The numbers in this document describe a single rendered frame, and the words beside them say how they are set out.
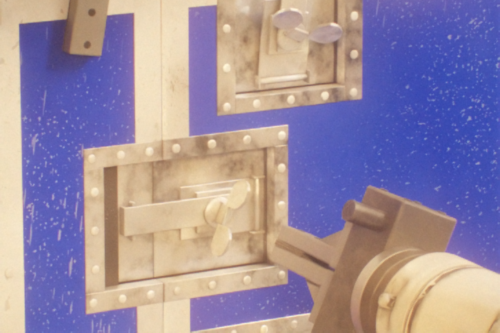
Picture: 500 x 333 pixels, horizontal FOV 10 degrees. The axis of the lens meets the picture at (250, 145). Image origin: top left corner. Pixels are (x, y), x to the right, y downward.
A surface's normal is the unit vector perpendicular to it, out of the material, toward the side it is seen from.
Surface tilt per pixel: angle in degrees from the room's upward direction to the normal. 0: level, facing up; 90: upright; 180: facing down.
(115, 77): 90
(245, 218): 90
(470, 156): 90
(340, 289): 66
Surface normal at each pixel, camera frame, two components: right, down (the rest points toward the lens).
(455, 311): -0.56, -0.67
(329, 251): -0.80, -0.30
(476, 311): -0.71, -0.49
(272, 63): 0.47, 0.37
